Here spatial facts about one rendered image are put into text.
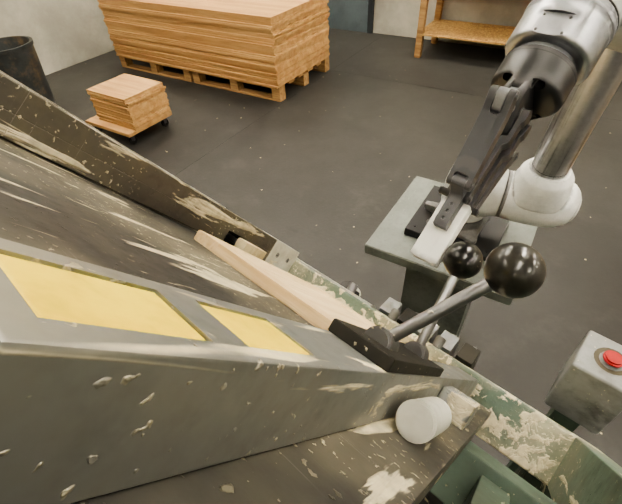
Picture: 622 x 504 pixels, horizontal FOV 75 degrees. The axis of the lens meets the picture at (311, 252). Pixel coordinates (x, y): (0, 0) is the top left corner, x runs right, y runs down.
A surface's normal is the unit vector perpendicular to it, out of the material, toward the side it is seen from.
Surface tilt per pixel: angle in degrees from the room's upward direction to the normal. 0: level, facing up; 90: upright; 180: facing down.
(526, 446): 36
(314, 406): 90
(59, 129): 90
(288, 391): 90
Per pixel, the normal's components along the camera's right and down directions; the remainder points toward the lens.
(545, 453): -0.43, -0.28
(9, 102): 0.73, 0.44
